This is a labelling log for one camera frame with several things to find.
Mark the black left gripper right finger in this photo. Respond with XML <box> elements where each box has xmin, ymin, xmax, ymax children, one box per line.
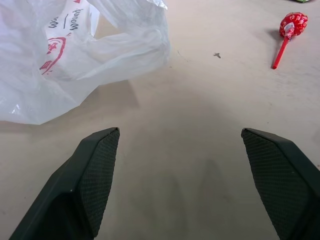
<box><xmin>240</xmin><ymin>127</ymin><xmax>320</xmax><ymax>240</ymax></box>

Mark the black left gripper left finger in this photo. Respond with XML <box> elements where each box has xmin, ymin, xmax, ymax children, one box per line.
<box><xmin>8</xmin><ymin>127</ymin><xmax>121</xmax><ymax>240</ymax></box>

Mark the white printed plastic bag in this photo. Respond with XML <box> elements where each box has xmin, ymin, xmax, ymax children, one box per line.
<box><xmin>0</xmin><ymin>0</ymin><xmax>172</xmax><ymax>125</ymax></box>

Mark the red wrapped lollipop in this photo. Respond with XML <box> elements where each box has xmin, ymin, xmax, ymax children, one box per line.
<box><xmin>271</xmin><ymin>11</ymin><xmax>309</xmax><ymax>70</ymax></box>

